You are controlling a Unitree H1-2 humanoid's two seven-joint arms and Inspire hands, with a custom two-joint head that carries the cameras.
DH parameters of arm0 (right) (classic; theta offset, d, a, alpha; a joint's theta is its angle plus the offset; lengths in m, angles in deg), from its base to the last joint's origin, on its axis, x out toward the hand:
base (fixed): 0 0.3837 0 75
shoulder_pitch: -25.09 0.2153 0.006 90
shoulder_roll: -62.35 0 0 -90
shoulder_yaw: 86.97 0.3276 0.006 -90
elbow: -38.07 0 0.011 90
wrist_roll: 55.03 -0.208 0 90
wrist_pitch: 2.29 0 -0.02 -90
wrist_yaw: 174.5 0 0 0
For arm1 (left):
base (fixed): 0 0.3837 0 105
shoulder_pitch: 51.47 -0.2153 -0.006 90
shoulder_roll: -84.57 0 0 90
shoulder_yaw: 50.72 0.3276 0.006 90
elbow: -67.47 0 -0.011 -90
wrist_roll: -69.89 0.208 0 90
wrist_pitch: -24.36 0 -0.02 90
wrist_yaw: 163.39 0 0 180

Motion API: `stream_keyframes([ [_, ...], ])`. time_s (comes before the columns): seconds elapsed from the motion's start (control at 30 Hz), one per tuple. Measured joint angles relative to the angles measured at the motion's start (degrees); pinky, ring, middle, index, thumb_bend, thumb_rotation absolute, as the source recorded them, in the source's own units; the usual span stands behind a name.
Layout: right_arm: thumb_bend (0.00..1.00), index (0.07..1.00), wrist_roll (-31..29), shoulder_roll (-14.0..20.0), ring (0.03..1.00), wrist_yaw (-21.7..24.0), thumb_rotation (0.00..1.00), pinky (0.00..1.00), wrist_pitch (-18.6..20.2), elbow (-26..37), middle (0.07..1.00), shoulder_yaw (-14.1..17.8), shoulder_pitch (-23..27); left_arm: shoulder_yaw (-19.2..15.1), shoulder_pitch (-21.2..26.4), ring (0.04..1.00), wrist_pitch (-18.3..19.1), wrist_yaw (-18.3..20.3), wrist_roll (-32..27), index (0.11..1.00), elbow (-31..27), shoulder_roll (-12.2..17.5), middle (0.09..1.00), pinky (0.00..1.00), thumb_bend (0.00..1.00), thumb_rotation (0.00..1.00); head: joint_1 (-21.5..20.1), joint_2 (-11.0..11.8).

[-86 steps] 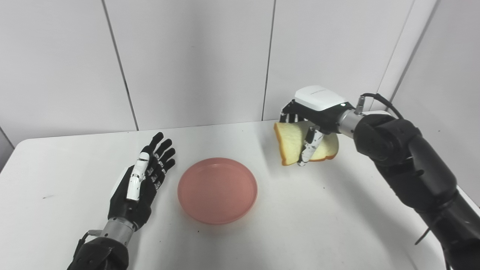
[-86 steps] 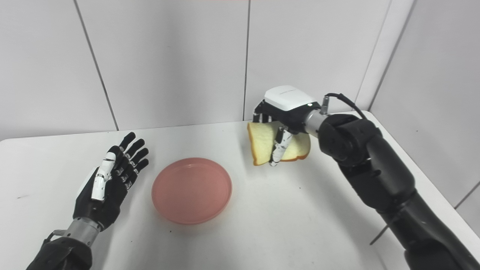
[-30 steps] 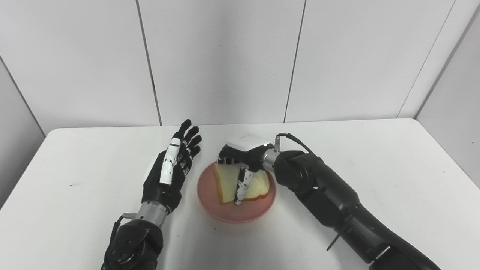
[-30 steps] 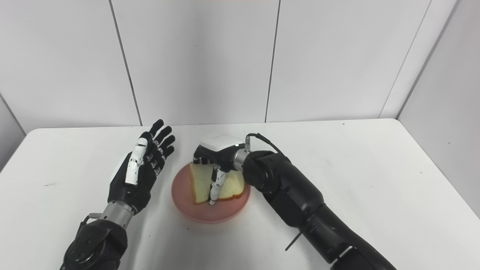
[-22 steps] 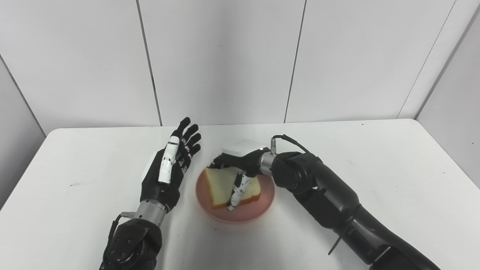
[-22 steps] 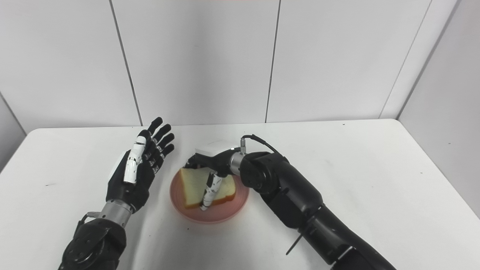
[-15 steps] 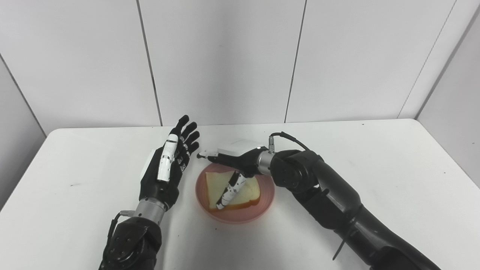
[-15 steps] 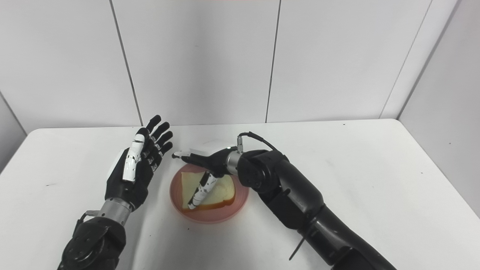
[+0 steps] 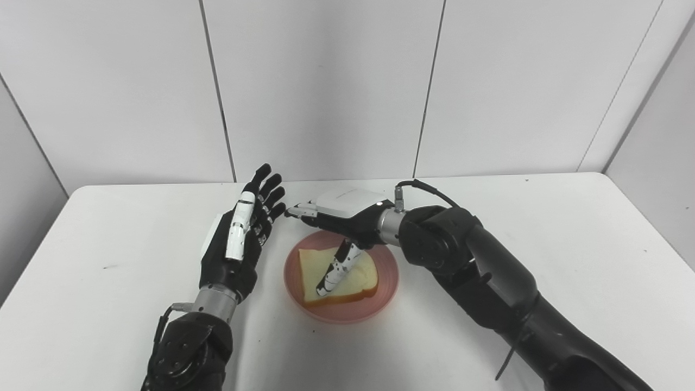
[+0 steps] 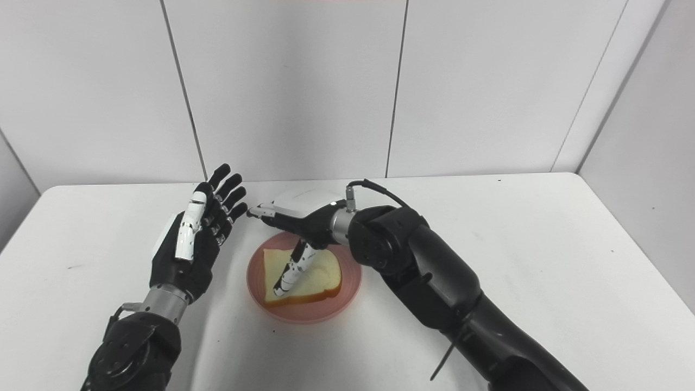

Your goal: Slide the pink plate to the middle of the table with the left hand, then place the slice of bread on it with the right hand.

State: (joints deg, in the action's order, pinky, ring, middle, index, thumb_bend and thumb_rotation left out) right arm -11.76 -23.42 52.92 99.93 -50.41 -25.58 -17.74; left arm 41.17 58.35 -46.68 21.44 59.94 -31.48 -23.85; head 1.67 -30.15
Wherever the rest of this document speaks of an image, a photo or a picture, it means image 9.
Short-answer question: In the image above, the pink round plate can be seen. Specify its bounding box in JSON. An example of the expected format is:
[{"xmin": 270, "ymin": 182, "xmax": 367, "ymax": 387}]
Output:
[{"xmin": 283, "ymin": 230, "xmax": 400, "ymax": 325}]

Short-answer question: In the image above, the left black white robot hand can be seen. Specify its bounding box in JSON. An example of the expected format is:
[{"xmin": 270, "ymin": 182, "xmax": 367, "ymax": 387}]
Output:
[{"xmin": 199, "ymin": 163, "xmax": 287, "ymax": 304}]

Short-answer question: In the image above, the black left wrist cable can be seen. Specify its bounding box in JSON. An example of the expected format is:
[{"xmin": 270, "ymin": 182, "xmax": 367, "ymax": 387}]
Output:
[{"xmin": 154, "ymin": 303, "xmax": 195, "ymax": 359}]

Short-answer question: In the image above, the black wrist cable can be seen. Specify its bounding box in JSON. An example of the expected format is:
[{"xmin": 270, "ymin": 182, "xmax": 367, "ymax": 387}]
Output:
[
  {"xmin": 154, "ymin": 303, "xmax": 195, "ymax": 359},
  {"xmin": 394, "ymin": 179, "xmax": 461, "ymax": 212}
]

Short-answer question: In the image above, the slice of bread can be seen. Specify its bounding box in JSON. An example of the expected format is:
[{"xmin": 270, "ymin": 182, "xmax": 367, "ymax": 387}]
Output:
[{"xmin": 298, "ymin": 247, "xmax": 379, "ymax": 307}]

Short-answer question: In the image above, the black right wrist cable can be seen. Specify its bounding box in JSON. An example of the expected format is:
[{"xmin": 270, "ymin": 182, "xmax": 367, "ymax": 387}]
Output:
[{"xmin": 394, "ymin": 179, "xmax": 461, "ymax": 212}]

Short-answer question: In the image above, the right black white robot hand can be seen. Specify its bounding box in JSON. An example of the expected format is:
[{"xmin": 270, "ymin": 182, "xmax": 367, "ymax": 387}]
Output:
[{"xmin": 286, "ymin": 188, "xmax": 396, "ymax": 298}]

